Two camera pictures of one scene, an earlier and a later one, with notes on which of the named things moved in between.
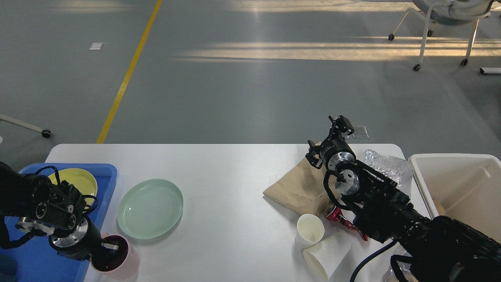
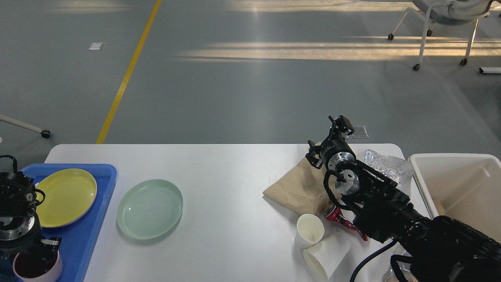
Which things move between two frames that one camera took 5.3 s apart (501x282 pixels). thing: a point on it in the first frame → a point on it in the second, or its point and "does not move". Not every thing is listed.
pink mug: (122, 264) → (38, 266)
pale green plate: (150, 209) does not move
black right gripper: (335, 149) does not move
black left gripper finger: (106, 251) → (45, 252)
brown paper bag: (301, 188) does not move
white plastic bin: (465, 187) does not move
